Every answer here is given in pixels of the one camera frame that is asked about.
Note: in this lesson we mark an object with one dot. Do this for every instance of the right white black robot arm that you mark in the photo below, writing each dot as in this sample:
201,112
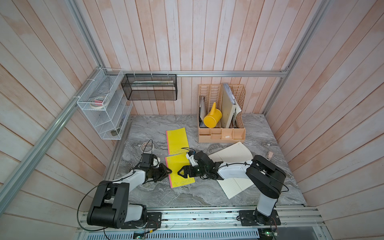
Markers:
266,176

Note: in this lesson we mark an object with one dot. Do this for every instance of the small pink eraser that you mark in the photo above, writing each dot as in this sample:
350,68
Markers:
269,155

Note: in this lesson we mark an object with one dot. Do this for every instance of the cream book in organizer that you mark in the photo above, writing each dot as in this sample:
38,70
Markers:
228,106

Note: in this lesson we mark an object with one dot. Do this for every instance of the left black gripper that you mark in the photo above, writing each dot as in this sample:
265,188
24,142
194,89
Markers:
164,173

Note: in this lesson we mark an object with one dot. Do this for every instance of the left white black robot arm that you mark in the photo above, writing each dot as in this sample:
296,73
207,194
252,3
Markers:
110,207

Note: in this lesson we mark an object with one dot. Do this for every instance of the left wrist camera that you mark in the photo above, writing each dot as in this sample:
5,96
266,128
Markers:
155,162

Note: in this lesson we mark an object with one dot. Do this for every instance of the tape roll on shelf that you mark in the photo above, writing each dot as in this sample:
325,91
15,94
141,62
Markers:
99,102

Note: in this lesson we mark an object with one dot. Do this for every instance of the clear tape roll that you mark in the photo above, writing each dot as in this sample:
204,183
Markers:
147,147

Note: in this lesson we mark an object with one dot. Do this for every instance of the white wire shelf rack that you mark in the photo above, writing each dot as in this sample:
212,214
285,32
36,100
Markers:
110,122

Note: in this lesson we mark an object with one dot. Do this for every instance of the black mesh wall basket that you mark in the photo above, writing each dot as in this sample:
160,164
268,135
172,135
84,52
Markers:
150,87

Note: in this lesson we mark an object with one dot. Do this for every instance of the papers in organizer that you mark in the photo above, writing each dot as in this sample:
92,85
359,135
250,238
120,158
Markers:
237,111

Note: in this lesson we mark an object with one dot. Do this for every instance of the yellow watering can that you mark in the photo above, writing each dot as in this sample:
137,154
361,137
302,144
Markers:
212,119

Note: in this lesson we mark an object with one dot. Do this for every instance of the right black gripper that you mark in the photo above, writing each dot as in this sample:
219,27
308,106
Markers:
186,169

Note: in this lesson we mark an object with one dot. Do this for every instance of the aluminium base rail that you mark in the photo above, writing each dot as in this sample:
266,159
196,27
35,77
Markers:
295,222

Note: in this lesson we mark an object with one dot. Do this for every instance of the beige desk organizer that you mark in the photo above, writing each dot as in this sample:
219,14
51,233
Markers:
208,94

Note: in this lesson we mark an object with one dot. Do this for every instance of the open cream notebook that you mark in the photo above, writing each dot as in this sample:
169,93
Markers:
235,161

